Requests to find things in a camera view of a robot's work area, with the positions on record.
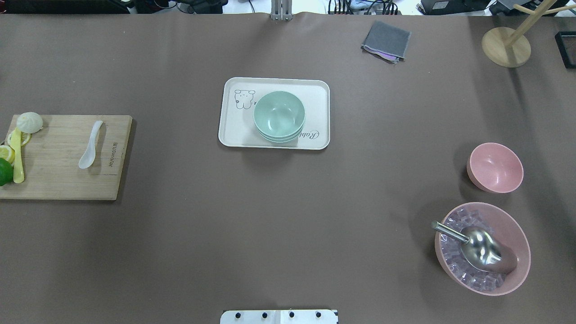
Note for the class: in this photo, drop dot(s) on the green lime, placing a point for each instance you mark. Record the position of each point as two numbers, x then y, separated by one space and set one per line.
6 172

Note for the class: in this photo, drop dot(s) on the bottom green bowl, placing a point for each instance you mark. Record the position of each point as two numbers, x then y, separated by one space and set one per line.
298 136

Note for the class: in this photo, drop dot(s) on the folded grey cloth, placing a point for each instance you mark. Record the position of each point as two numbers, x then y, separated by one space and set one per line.
387 42

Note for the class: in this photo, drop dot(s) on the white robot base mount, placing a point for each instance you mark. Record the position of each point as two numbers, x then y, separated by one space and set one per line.
289 316

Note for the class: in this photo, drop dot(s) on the black tray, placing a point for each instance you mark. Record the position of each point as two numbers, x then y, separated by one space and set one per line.
566 42

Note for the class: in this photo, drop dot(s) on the aluminium frame post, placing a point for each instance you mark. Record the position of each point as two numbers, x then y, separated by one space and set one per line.
281 10

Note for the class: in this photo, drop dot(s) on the green bowl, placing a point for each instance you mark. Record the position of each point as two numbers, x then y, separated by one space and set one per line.
298 136
279 114
278 132

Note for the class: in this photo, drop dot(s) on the clear ice cubes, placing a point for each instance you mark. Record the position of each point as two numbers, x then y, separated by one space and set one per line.
478 280

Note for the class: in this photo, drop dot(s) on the bamboo cutting board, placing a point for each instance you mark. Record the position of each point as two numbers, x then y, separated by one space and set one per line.
50 159

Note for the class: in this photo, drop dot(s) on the top green bowl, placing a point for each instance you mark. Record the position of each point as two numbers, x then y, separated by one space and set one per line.
279 114

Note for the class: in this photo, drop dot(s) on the small pink bowl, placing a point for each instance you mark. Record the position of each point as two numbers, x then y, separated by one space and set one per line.
495 168

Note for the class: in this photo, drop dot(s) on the large pink bowl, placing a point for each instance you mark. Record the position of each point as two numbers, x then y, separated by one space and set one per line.
508 232

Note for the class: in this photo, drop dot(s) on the middle green bowl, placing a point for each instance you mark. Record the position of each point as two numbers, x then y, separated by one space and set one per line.
278 132

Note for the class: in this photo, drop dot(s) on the cream rabbit serving tray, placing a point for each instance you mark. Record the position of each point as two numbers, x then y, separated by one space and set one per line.
240 94

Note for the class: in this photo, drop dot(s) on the white ceramic spoon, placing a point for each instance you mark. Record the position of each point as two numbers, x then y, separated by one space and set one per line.
88 158

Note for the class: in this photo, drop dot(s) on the wooden mug tree stand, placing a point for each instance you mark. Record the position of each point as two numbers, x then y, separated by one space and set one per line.
509 47

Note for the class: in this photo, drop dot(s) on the metal ice scoop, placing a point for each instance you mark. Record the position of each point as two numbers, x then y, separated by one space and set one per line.
480 249

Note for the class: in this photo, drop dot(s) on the lemon slice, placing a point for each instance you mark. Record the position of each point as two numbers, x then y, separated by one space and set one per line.
7 153
25 138

